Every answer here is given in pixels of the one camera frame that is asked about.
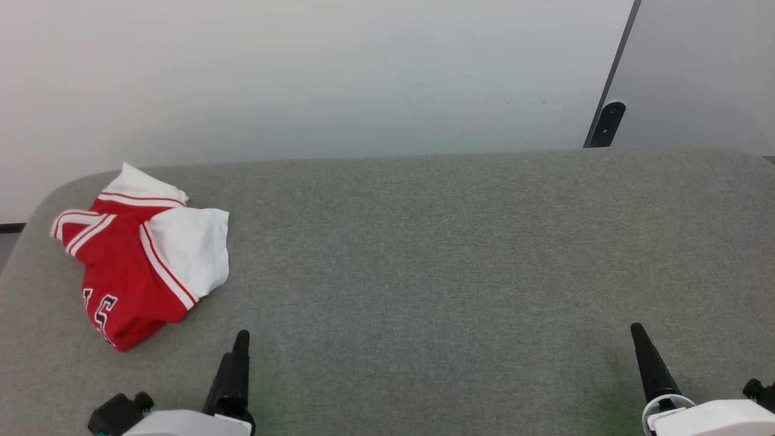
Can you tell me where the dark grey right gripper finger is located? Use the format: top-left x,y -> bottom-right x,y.
630,322 -> 684,404

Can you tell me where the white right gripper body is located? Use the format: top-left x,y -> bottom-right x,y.
642,394 -> 775,436

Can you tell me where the black rounded wall bracket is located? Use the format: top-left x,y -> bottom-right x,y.
589,101 -> 627,148

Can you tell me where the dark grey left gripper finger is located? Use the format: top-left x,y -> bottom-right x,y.
217,329 -> 256,436
202,353 -> 235,417

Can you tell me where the red and white sports jersey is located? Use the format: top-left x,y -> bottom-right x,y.
50,162 -> 231,353

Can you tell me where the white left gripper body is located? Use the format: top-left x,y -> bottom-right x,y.
124,409 -> 252,436

